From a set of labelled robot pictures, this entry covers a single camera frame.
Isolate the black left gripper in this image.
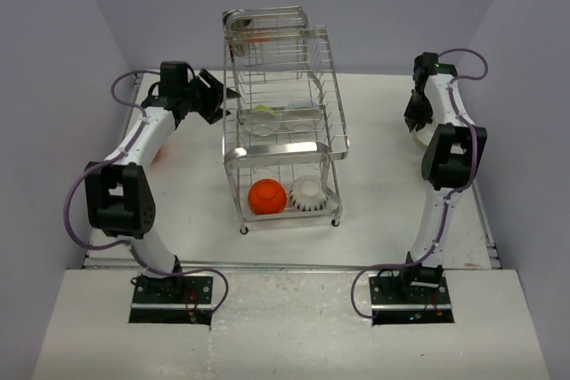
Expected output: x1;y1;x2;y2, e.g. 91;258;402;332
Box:
180;69;240;124

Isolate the orange bowl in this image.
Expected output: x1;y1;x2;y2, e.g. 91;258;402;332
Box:
248;179;287;215
152;147;167;164

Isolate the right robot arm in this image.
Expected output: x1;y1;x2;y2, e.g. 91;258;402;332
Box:
397;52;487;303

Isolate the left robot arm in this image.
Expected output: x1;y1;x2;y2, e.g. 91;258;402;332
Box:
82;61;225;303

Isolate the stainless steel dish rack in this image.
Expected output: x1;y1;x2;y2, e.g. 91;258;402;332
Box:
222;6;350;234

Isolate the metal cutlery holder cup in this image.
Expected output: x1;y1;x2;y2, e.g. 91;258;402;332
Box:
223;9;252;57

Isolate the black and white striped bowl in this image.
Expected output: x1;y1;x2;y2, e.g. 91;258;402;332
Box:
289;175;328;212

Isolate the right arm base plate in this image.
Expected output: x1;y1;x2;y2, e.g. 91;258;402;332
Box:
369;271;455;326

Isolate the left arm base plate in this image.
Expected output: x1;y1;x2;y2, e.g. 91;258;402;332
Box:
128;275;214;326

